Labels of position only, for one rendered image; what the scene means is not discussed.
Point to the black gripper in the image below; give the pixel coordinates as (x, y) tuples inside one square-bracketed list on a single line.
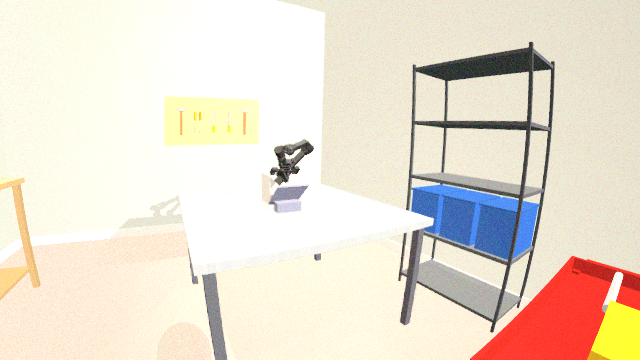
[(284, 171)]

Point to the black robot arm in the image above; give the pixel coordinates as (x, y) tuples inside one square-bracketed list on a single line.
[(289, 149)]

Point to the grey switch panel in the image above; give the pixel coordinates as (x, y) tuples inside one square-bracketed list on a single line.
[(286, 198)]

